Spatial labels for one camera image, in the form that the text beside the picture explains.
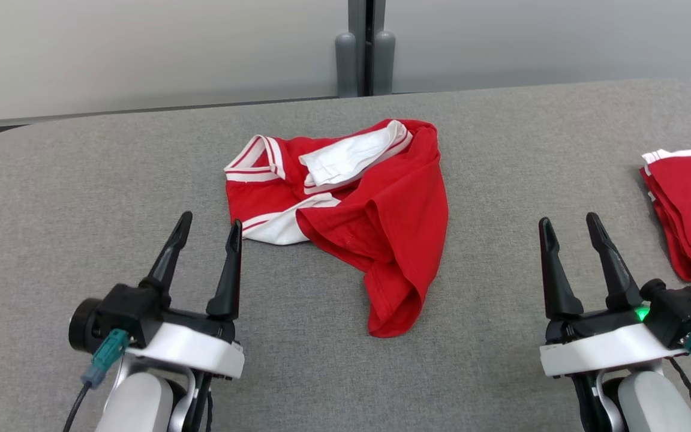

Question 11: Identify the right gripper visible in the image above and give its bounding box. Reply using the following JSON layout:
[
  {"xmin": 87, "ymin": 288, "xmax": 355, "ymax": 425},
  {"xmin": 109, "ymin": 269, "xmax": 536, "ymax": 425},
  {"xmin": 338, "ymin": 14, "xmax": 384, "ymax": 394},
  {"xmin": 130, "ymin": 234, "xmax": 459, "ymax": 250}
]
[{"xmin": 539, "ymin": 212, "xmax": 691, "ymax": 379}]

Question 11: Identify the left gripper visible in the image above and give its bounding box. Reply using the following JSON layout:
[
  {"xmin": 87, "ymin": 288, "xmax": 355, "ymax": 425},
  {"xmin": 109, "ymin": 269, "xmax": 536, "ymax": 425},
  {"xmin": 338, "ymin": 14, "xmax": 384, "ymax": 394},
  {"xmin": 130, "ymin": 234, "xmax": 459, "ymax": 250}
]
[{"xmin": 130, "ymin": 211, "xmax": 245, "ymax": 380}]

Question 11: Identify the red white-trimmed jersey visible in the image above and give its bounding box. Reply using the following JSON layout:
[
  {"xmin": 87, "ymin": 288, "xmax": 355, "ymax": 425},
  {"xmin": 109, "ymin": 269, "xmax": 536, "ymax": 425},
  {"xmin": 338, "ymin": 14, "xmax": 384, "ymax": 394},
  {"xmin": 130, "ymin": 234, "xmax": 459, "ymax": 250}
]
[{"xmin": 224, "ymin": 118, "xmax": 449, "ymax": 338}]

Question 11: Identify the grey fabric sofa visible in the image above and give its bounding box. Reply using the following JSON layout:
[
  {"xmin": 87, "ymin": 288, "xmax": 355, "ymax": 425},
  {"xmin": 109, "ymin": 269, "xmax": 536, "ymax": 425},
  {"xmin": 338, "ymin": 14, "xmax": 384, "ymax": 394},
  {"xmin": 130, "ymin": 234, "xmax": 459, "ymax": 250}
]
[{"xmin": 0, "ymin": 78, "xmax": 691, "ymax": 432}]

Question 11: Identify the teal plug left camera cable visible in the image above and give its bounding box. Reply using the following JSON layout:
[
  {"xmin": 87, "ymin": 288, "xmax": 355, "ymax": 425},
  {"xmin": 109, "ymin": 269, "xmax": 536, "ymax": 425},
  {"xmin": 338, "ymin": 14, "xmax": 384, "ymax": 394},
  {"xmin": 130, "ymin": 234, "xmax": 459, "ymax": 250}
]
[{"xmin": 61, "ymin": 328, "xmax": 130, "ymax": 432}]

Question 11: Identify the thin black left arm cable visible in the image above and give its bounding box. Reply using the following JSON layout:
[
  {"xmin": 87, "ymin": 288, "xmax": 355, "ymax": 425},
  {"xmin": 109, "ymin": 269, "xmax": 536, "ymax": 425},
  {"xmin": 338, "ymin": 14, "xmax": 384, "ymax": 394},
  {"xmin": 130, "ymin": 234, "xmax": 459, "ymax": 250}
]
[{"xmin": 190, "ymin": 372, "xmax": 214, "ymax": 432}]

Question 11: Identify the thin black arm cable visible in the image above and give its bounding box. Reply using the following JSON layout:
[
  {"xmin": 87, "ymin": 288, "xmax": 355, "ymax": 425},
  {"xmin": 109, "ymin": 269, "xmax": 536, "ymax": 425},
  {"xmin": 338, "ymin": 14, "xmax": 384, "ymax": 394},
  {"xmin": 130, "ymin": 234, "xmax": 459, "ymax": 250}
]
[
  {"xmin": 669, "ymin": 359, "xmax": 691, "ymax": 432},
  {"xmin": 190, "ymin": 372, "xmax": 214, "ymax": 432}
]

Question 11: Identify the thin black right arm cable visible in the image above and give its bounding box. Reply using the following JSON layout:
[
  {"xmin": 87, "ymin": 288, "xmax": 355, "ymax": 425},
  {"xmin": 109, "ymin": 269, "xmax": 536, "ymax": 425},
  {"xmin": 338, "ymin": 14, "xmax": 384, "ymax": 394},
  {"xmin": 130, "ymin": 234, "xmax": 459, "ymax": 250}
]
[{"xmin": 669, "ymin": 359, "xmax": 691, "ymax": 432}]

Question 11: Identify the grey cylindrical post cap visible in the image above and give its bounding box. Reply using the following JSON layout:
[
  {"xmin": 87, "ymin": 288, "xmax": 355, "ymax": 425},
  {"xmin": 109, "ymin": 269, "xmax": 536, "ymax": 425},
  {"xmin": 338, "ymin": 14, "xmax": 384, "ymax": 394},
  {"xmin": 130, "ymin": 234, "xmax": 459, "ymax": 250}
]
[
  {"xmin": 335, "ymin": 32, "xmax": 358, "ymax": 98},
  {"xmin": 373, "ymin": 31, "xmax": 396, "ymax": 95}
]

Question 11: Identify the grey metal partition post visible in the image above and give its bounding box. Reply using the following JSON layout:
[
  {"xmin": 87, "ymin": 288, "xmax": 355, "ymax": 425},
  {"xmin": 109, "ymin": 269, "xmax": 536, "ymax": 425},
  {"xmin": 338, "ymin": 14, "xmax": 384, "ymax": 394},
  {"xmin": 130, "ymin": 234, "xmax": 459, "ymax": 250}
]
[{"xmin": 348, "ymin": 0, "xmax": 386, "ymax": 97}]

